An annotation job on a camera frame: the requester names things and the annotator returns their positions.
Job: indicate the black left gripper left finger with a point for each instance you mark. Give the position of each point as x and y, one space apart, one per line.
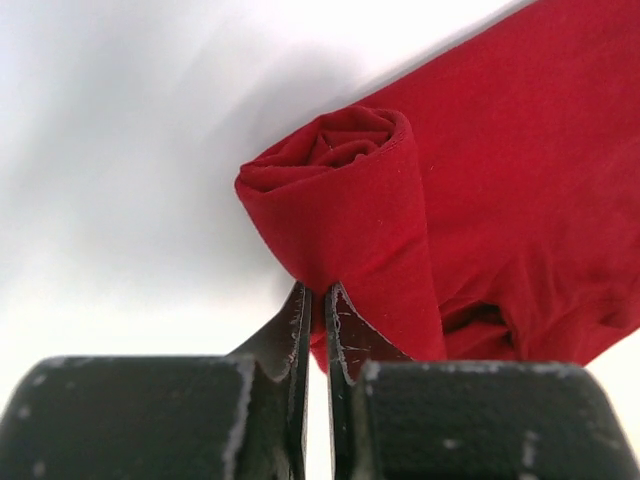
237 416

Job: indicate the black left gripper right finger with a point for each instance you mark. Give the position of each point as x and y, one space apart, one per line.
396 418

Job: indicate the red t shirt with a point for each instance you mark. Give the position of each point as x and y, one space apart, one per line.
485 206

